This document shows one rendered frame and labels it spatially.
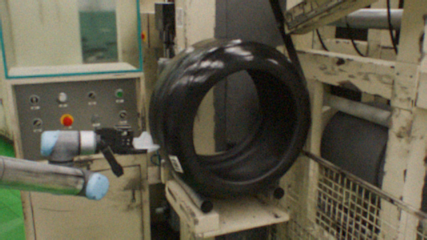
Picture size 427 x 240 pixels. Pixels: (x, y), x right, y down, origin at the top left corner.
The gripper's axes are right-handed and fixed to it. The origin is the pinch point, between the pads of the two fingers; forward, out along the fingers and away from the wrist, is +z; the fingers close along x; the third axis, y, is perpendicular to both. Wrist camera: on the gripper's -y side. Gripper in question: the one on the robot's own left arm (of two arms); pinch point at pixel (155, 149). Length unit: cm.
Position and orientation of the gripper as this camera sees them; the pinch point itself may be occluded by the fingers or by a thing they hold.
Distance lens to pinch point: 142.8
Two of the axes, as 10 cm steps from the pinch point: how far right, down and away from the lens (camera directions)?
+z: 9.2, 0.1, 3.9
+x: -3.7, -2.5, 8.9
